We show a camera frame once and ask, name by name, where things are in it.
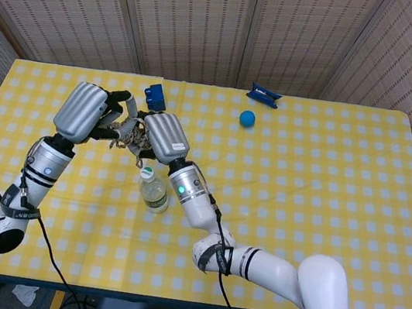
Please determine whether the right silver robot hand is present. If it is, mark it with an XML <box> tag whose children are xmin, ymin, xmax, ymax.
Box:
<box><xmin>130</xmin><ymin>108</ymin><xmax>196</xmax><ymax>170</ymax></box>

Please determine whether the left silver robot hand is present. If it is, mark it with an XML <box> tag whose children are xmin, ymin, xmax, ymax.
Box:
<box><xmin>50</xmin><ymin>77</ymin><xmax>142</xmax><ymax>154</ymax></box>

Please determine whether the braided multicolour rope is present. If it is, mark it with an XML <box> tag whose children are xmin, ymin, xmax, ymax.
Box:
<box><xmin>93</xmin><ymin>105</ymin><xmax>159</xmax><ymax>172</ymax></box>

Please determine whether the blue plastic block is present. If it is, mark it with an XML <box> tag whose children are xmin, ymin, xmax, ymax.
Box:
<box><xmin>141</xmin><ymin>81</ymin><xmax>171</xmax><ymax>114</ymax></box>

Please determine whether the clear plastic water bottle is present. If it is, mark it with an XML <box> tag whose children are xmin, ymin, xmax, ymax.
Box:
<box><xmin>134</xmin><ymin>164</ymin><xmax>174</xmax><ymax>216</ymax></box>

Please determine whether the blue ball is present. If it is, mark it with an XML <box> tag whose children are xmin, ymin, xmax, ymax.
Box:
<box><xmin>238</xmin><ymin>108</ymin><xmax>259</xmax><ymax>130</ymax></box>

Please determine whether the blue foil pouch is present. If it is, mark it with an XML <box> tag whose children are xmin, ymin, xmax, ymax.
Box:
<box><xmin>244</xmin><ymin>81</ymin><xmax>283</xmax><ymax>110</ymax></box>

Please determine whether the woven folding screen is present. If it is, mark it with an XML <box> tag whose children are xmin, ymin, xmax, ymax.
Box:
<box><xmin>0</xmin><ymin>0</ymin><xmax>412</xmax><ymax>122</ymax></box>

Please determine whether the yellow checkered tablecloth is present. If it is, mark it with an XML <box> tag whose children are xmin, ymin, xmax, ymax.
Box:
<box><xmin>0</xmin><ymin>46</ymin><xmax>412</xmax><ymax>309</ymax></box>

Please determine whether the crumpled white paper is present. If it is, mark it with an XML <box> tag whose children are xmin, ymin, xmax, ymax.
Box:
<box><xmin>9</xmin><ymin>283</ymin><xmax>40</xmax><ymax>309</ymax></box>

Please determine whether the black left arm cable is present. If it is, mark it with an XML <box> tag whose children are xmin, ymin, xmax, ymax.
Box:
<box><xmin>0</xmin><ymin>149</ymin><xmax>119</xmax><ymax>309</ymax></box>

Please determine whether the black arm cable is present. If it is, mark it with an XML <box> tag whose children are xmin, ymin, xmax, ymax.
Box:
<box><xmin>0</xmin><ymin>149</ymin><xmax>119</xmax><ymax>309</ymax></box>
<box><xmin>185</xmin><ymin>189</ymin><xmax>267</xmax><ymax>309</ymax></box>

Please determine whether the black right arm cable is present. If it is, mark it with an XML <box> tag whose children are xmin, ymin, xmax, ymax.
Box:
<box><xmin>185</xmin><ymin>189</ymin><xmax>267</xmax><ymax>309</ymax></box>

